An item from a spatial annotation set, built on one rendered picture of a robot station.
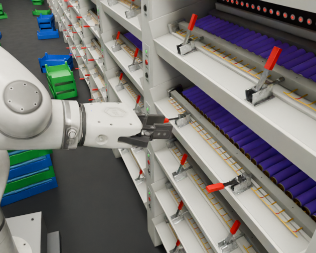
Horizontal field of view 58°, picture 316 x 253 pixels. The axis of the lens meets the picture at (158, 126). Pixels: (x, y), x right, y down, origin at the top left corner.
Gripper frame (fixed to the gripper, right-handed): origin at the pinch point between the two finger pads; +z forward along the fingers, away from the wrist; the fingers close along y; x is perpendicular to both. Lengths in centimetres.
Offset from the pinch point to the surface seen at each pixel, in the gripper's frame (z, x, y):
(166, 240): 30, 66, 22
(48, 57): 4, 78, 293
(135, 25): 9, -11, 48
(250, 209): 14.7, 8.2, -16.5
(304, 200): 20.9, 2.6, -21.0
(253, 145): 22.2, 1.9, -4.6
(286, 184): 20.8, 2.6, -16.8
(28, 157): -20, 69, 87
